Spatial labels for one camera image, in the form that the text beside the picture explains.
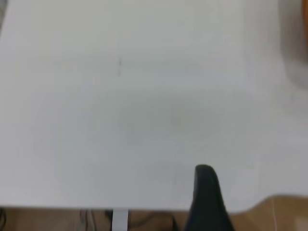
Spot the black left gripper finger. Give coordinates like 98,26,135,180
184,165,235,231

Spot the orange woven wicker basket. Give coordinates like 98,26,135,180
302,0,308,82

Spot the white metal table leg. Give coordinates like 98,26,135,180
111,209,129,231

